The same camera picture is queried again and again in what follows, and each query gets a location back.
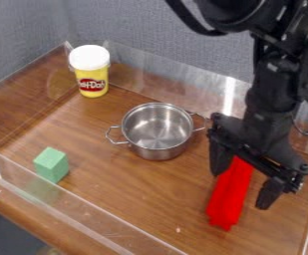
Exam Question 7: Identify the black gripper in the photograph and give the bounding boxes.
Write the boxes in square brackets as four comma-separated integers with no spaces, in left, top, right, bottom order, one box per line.
[206,113,308,210]

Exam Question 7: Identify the red plastic bar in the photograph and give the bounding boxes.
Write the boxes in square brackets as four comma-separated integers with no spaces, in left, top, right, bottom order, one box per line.
[206,156,253,231]

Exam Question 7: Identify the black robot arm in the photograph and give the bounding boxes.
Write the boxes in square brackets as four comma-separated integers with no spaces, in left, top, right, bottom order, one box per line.
[163,0,308,209]

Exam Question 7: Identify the stainless steel pot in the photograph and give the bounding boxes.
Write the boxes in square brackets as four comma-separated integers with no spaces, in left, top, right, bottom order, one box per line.
[106,103,205,161]

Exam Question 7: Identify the green foam block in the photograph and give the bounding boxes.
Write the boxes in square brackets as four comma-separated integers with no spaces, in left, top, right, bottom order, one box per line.
[33,147,68,183]

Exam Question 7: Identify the yellow Play-Doh can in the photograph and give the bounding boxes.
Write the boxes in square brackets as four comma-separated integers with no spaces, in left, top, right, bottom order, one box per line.
[68,45,111,98]

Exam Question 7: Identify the clear acrylic barrier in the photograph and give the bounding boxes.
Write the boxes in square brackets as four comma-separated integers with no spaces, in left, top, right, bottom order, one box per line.
[0,45,308,255]

